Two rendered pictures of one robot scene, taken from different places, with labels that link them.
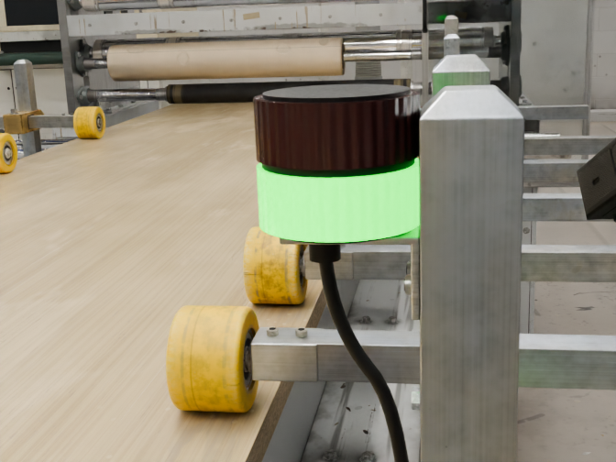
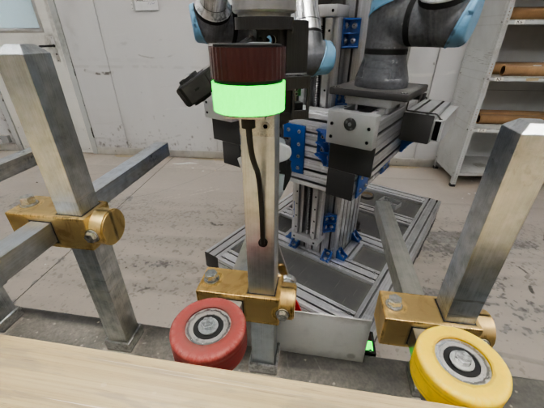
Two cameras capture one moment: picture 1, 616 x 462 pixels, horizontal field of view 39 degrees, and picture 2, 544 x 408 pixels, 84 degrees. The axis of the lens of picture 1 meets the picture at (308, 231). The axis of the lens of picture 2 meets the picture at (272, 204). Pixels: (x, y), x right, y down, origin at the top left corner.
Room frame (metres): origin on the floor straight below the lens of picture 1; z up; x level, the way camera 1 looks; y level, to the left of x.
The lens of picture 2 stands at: (0.30, 0.25, 1.18)
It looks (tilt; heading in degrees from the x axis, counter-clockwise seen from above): 29 degrees down; 270
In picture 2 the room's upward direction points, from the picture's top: straight up
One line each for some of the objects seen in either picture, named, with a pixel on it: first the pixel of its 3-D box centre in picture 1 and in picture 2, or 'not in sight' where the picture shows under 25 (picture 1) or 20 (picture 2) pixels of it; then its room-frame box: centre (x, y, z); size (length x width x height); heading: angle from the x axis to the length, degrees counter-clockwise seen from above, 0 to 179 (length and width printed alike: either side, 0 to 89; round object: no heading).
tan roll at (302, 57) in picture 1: (285, 58); not in sight; (2.97, 0.05, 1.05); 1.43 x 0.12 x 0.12; 81
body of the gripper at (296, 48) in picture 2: not in sight; (270, 72); (0.30, -0.17, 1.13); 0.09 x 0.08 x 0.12; 11
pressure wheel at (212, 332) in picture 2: not in sight; (213, 355); (0.37, 0.04, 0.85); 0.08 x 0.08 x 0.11
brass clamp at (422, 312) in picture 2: not in sight; (431, 322); (0.08, -0.02, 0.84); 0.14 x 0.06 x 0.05; 171
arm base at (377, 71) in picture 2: not in sight; (383, 67); (-0.03, -0.70, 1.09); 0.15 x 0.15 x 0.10
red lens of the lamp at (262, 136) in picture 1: (336, 125); (248, 61); (0.32, -0.01, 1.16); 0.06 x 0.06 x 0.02
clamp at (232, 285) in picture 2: not in sight; (248, 297); (0.33, -0.06, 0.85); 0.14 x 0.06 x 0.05; 171
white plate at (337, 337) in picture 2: not in sight; (285, 330); (0.28, -0.08, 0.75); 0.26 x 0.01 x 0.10; 171
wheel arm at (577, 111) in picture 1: (478, 113); not in sight; (2.06, -0.41, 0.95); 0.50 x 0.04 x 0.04; 81
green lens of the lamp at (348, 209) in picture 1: (338, 192); (248, 95); (0.32, -0.01, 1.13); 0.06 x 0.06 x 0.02
